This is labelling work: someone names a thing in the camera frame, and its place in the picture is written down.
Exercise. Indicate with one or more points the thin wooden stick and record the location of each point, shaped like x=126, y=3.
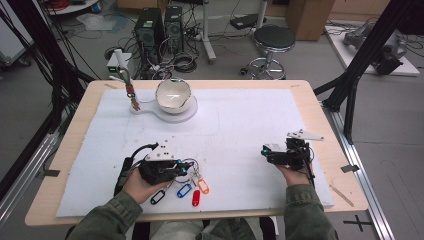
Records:
x=341, y=195

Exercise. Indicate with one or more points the clear plastic sheet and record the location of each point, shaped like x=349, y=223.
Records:
x=96, y=21

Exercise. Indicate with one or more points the grey machine on board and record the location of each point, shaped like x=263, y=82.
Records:
x=390, y=55

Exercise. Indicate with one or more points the white foam mat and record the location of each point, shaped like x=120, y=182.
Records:
x=233, y=133

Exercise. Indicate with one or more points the person's right hand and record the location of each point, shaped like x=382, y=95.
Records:
x=295, y=176

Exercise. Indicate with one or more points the aluminium rail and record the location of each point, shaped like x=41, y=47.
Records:
x=20, y=186
x=363, y=180

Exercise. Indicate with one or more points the large black computer tower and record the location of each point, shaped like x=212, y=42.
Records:
x=148, y=31

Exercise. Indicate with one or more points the person's legs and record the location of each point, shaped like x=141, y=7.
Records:
x=206, y=230

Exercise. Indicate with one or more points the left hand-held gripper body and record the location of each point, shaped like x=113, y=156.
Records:
x=156, y=166

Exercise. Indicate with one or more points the white round table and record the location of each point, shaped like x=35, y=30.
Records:
x=71, y=7

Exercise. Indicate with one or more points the white stand with post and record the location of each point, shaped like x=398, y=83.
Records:
x=173, y=115

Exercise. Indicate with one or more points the white platform board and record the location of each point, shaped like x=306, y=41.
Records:
x=346, y=53

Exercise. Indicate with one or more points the black tape piece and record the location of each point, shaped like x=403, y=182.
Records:
x=350, y=168

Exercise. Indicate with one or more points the slim black computer tower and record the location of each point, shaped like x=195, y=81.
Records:
x=174, y=28

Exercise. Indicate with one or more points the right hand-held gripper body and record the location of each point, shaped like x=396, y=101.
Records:
x=293, y=153

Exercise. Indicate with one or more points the white box with green light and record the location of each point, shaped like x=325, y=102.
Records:
x=113, y=65

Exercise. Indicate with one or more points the grey desk leg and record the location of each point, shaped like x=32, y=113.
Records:
x=207, y=36

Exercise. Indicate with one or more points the black frame strut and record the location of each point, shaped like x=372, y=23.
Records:
x=366, y=46
x=30, y=26

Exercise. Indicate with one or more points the black flat device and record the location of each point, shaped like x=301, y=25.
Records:
x=246, y=21

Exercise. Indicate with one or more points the brown cardboard box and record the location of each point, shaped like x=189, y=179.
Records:
x=310, y=18

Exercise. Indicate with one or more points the black round stool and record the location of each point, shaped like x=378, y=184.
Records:
x=274, y=40

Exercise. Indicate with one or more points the person's left hand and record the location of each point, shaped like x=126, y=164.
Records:
x=140, y=190

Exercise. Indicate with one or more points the white ceramic bowl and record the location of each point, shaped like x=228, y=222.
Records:
x=172, y=95

